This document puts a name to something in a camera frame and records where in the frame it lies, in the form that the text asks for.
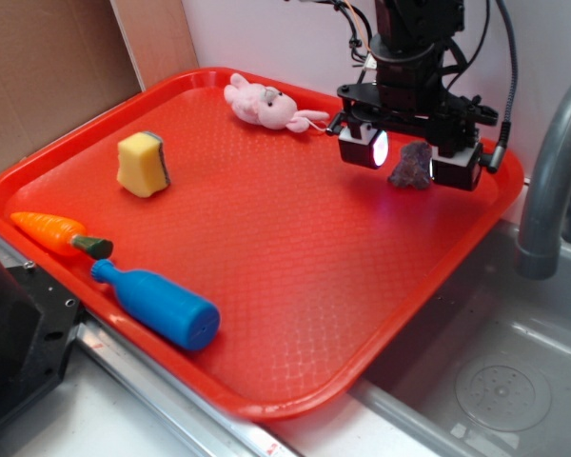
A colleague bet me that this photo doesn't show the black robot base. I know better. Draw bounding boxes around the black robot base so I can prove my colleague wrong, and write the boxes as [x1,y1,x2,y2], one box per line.
[0,261,81,427]

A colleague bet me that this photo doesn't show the grey braided cable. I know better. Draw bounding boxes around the grey braided cable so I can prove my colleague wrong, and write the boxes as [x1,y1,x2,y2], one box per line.
[485,0,519,173]

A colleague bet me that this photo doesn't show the yellow sponge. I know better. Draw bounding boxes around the yellow sponge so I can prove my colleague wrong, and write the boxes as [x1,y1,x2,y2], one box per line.
[117,131,170,198]

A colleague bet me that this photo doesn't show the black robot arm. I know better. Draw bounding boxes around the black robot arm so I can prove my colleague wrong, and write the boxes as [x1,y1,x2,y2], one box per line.
[327,1,498,190]

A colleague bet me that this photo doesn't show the brown cardboard panel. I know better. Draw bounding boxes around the brown cardboard panel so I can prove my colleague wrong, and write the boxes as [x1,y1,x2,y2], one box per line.
[0,1,198,172]

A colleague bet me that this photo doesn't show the brown rock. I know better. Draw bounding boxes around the brown rock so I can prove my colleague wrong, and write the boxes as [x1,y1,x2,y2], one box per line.
[388,141,432,189]

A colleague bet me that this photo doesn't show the pink plush bunny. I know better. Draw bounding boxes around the pink plush bunny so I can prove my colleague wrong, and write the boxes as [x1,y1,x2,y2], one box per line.
[224,73,329,133]

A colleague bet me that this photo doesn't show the orange toy carrot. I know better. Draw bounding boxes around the orange toy carrot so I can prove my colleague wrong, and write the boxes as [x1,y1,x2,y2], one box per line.
[10,211,113,260]

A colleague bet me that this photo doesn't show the red plastic tray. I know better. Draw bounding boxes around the red plastic tray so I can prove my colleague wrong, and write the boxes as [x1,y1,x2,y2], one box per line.
[0,69,524,422]

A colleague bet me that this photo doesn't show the grey sink basin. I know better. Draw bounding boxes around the grey sink basin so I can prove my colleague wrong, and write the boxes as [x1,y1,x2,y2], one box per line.
[351,223,571,456]

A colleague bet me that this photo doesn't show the grey faucet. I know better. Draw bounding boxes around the grey faucet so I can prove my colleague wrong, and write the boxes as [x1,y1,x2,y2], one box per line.
[515,87,571,280]

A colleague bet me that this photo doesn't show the blue toy bottle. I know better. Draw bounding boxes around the blue toy bottle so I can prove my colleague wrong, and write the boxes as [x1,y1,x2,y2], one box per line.
[91,259,221,350]

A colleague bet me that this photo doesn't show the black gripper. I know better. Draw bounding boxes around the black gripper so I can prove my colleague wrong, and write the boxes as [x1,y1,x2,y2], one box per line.
[327,42,498,191]

